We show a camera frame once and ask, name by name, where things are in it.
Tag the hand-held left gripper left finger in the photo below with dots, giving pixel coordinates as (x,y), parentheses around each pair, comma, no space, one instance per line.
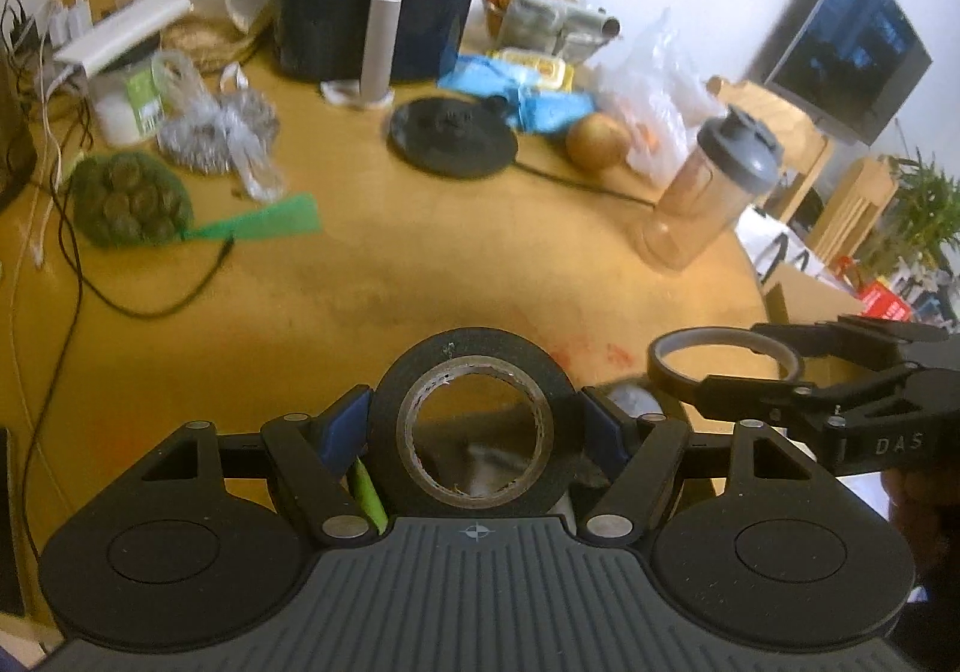
(345,432)

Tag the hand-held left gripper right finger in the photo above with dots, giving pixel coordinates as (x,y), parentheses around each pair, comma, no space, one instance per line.
(604,428)

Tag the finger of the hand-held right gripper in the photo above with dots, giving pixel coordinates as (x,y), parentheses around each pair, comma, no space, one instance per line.
(765,400)
(862,340)

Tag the black tape roll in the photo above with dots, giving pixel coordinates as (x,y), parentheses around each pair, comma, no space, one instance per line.
(390,417)

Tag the green hand cream tube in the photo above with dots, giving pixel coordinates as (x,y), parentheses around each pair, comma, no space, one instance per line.
(367,492)

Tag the person's right hand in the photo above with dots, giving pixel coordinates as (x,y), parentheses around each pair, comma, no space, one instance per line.
(926,522)

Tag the brown cardboard box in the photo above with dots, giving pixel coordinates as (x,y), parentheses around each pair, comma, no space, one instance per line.
(810,297)

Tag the white paper shopping bag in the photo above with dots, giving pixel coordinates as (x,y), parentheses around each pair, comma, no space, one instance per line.
(772,244)

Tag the wooden chair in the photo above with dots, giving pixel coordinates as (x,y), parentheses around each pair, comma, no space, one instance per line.
(855,207)
(795,147)

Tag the green potted plant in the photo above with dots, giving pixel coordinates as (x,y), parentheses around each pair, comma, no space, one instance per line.
(926,207)

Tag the shaker bottle with grey lid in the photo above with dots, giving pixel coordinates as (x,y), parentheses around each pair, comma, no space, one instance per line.
(697,199)

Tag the yellow onion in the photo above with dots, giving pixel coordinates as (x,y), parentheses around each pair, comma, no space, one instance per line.
(596,143)

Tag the orange tangerine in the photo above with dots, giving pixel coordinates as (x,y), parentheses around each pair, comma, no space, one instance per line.
(646,136)

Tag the dark flat screen monitor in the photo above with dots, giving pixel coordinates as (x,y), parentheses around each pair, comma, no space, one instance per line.
(847,42)

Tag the black round kettle base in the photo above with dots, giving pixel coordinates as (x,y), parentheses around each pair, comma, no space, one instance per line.
(450,143)

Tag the green net bag of chestnuts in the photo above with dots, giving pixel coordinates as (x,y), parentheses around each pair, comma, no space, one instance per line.
(127,199)

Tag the clear crumpled plastic bag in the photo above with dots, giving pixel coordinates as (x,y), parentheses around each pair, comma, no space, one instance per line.
(652,94)

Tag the clear bag of dark seeds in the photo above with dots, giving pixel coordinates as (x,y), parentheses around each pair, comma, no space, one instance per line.
(214,132)

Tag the yellow wet wipes pack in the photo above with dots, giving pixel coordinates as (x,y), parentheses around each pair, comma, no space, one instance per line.
(529,68)

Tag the white lidded plastic jar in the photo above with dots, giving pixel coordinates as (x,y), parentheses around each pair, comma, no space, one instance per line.
(124,109)

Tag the silver foil roll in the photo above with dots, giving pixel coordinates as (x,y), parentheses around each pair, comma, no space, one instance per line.
(596,21)

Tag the brown paper bag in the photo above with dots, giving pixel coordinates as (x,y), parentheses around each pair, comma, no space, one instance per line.
(202,42)

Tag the power strip with plugs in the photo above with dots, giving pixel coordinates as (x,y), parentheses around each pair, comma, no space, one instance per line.
(64,19)

